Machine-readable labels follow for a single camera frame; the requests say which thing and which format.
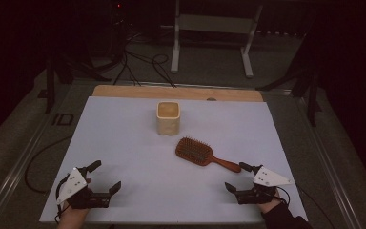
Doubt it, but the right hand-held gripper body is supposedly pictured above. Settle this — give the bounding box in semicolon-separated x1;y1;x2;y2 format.
235;166;292;205

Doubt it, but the white table sheet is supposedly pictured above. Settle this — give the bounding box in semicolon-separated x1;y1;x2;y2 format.
39;95;309;224

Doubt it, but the black floor cable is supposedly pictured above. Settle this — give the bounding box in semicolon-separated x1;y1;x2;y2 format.
297;185;329;225
24;135;73;195

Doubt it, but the black metal stand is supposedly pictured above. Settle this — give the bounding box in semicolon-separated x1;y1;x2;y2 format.
255;37;323;128
37;52;112;115

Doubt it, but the white metal stand frame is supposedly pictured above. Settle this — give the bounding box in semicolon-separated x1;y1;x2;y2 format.
170;0;264;79

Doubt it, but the person's right hand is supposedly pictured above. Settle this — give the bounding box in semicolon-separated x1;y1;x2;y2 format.
256;190;283;215

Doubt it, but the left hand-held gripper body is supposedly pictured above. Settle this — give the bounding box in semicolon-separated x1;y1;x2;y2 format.
56;166;112;210

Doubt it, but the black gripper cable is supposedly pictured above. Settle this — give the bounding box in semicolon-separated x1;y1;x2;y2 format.
275;186;292;206
54;173;71;223

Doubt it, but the cream square cup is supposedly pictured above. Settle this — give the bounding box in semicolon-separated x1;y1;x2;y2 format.
156;100;181;136

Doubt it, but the person's left hand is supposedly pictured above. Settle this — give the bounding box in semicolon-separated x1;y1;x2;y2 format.
58;203;91;222

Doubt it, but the aluminium floor rail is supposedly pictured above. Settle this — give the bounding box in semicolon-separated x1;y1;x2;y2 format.
261;89;363;229
0;80;93;229

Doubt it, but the black cable bundle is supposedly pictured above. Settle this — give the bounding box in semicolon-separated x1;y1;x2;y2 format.
112;18;177;89

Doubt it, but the brown wooden paddle hairbrush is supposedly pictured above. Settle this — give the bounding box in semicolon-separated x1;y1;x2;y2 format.
174;136;242;174

